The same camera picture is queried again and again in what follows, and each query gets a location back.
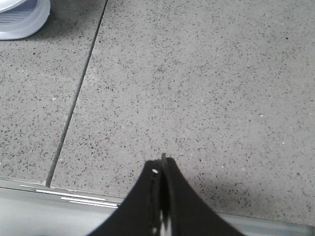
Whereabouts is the light blue slipper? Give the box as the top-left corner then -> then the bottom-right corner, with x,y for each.
0,0 -> 51,40

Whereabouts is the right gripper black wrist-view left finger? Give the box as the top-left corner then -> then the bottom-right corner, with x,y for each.
89,160 -> 161,236

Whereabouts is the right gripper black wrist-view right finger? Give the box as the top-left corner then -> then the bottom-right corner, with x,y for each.
161,153 -> 243,236

